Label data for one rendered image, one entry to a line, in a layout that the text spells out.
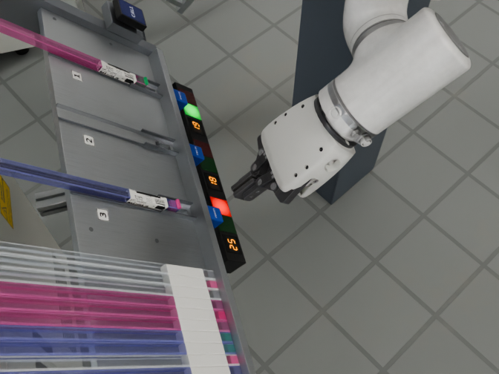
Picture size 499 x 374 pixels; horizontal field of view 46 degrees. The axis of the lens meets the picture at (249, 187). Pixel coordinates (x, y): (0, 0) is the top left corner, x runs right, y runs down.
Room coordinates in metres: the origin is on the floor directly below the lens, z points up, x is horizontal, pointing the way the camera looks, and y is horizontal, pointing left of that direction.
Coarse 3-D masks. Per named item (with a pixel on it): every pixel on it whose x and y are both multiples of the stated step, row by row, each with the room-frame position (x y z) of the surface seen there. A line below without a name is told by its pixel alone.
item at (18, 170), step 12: (0, 168) 0.32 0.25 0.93; (12, 168) 0.33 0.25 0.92; (24, 168) 0.33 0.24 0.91; (36, 168) 0.34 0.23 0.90; (36, 180) 0.33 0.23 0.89; (48, 180) 0.33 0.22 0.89; (60, 180) 0.34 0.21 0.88; (72, 180) 0.34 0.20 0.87; (84, 180) 0.35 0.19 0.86; (84, 192) 0.34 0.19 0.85; (96, 192) 0.34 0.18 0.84; (108, 192) 0.35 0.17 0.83; (120, 192) 0.36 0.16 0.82; (168, 204) 0.37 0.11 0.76
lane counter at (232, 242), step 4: (224, 236) 0.37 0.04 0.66; (228, 236) 0.38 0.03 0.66; (232, 236) 0.38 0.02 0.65; (224, 240) 0.36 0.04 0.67; (228, 240) 0.37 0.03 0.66; (232, 240) 0.37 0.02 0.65; (236, 240) 0.37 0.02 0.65; (228, 244) 0.36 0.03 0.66; (232, 244) 0.36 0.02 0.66; (236, 244) 0.37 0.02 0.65; (228, 248) 0.35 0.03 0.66; (232, 248) 0.36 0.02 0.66; (236, 248) 0.36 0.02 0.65; (240, 248) 0.36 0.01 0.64; (232, 252) 0.35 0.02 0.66; (236, 252) 0.35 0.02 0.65; (240, 252) 0.35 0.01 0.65
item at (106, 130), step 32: (64, 32) 0.61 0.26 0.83; (64, 64) 0.54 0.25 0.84; (128, 64) 0.62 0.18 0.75; (64, 96) 0.48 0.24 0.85; (96, 96) 0.51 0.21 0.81; (128, 96) 0.55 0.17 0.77; (160, 96) 0.58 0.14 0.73; (64, 128) 0.43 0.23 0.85; (96, 128) 0.45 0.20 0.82; (128, 128) 0.48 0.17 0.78; (160, 128) 0.52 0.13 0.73; (64, 160) 0.38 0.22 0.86; (96, 160) 0.40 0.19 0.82; (128, 160) 0.42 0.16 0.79; (160, 160) 0.45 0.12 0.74; (160, 192) 0.39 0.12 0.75; (96, 224) 0.30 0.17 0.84; (128, 224) 0.32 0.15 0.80; (160, 224) 0.34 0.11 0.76; (192, 224) 0.36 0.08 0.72; (128, 256) 0.28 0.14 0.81; (160, 256) 0.29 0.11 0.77; (192, 256) 0.31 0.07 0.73
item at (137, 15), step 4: (120, 0) 0.70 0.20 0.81; (120, 4) 0.69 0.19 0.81; (124, 4) 0.69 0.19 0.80; (128, 4) 0.70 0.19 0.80; (124, 8) 0.69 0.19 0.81; (128, 8) 0.69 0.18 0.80; (132, 8) 0.70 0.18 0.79; (136, 8) 0.71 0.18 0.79; (124, 12) 0.68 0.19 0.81; (128, 12) 0.68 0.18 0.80; (132, 12) 0.69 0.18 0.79; (136, 12) 0.70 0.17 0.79; (140, 12) 0.70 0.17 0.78; (128, 16) 0.67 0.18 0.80; (132, 16) 0.68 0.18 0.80; (136, 16) 0.68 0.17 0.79; (140, 16) 0.69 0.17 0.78; (136, 20) 0.67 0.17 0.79; (140, 20) 0.68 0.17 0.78
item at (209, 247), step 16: (160, 64) 0.64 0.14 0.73; (160, 80) 0.61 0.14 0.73; (176, 112) 0.54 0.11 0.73; (176, 128) 0.52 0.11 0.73; (176, 144) 0.49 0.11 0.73; (192, 160) 0.46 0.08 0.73; (192, 176) 0.43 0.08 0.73; (192, 192) 0.41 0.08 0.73; (192, 208) 0.39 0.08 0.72; (208, 224) 0.36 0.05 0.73; (208, 240) 0.33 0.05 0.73; (208, 256) 0.31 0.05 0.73; (224, 272) 0.29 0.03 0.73; (224, 288) 0.27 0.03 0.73; (224, 304) 0.25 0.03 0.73; (240, 320) 0.23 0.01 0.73; (240, 336) 0.21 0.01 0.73; (240, 352) 0.19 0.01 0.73
